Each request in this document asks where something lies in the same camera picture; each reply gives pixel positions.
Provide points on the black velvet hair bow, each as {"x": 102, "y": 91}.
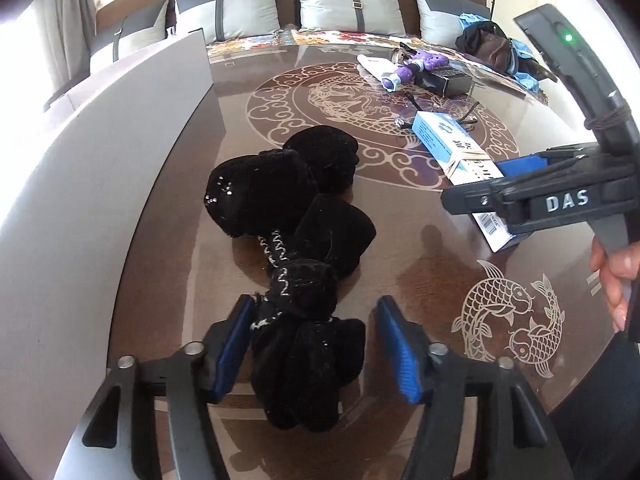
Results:
{"x": 290, "y": 270}

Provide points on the blue and white carton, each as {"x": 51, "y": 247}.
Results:
{"x": 440, "y": 132}

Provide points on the black rectangular box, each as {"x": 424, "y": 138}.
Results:
{"x": 447, "y": 82}

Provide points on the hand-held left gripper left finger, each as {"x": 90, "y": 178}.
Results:
{"x": 232, "y": 345}

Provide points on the purple toy figure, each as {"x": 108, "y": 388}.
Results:
{"x": 417, "y": 66}

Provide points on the person's right forearm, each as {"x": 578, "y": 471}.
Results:
{"x": 600, "y": 410}

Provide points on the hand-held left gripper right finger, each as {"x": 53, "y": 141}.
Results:
{"x": 397, "y": 345}

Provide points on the person's right hand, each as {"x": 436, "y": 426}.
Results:
{"x": 607, "y": 270}

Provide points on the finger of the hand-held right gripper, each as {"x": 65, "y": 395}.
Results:
{"x": 520, "y": 166}
{"x": 470, "y": 199}

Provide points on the pale window curtain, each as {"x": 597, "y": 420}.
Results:
{"x": 65, "y": 35}

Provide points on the dark brown bag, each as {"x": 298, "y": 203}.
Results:
{"x": 482, "y": 42}

